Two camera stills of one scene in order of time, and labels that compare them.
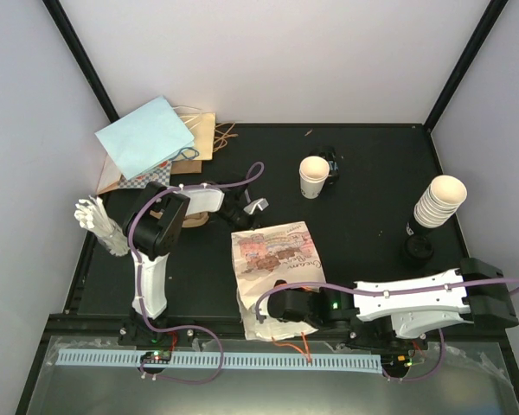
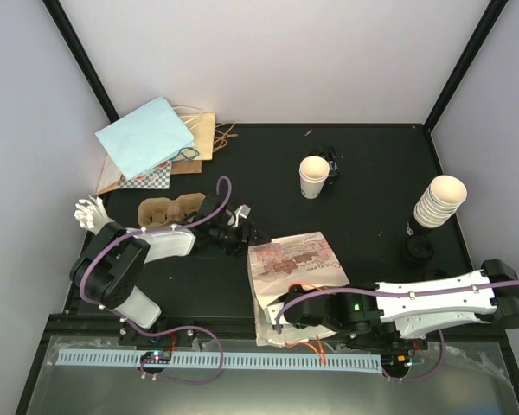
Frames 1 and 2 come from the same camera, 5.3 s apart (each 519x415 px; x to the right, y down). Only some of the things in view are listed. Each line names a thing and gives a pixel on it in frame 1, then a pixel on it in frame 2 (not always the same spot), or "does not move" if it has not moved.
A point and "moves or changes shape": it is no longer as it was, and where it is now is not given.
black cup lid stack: (419, 247) does not move
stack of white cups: (445, 194) does not move
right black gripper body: (315, 322) does not move
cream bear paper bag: (264, 257) moves or changes shape
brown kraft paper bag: (201, 126) does not move
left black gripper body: (240, 220) to (233, 241)
